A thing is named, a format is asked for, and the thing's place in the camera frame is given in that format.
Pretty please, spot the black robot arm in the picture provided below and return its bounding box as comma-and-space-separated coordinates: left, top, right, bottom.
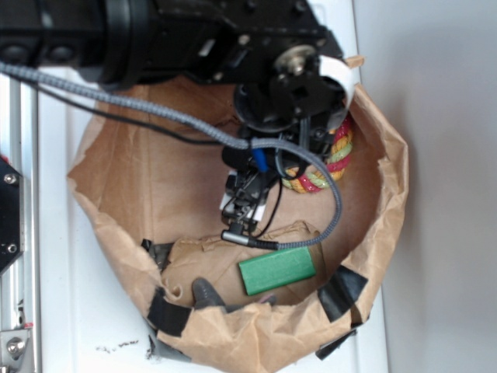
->
1, 1, 346, 155

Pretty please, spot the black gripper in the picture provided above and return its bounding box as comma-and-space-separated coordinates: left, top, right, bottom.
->
234, 72, 346, 157

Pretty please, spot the aluminium frame rail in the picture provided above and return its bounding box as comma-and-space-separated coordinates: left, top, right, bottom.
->
1, 76, 42, 372

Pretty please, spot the green rectangular block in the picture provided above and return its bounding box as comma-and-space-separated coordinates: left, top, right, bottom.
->
238, 246, 317, 295

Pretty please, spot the multicolored braided rope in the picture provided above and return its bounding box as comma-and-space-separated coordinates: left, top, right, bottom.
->
280, 112, 354, 194

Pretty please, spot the gray braided cable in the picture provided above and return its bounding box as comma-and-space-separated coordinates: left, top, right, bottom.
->
0, 61, 344, 250

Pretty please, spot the thin black cable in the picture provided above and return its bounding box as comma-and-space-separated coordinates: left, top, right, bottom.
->
34, 83, 284, 239

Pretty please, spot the black mounting bracket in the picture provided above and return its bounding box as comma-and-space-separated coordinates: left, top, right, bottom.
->
0, 155, 23, 275

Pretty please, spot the white plastic tray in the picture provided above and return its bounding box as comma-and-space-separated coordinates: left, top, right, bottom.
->
38, 1, 389, 372

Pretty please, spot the silver corner bracket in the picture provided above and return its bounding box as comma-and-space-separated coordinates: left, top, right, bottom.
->
1, 329, 35, 373

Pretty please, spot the brown paper bag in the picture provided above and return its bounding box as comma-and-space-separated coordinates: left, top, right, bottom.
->
68, 86, 409, 372

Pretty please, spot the dark gray object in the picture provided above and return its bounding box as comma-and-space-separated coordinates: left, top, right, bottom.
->
192, 277, 225, 309

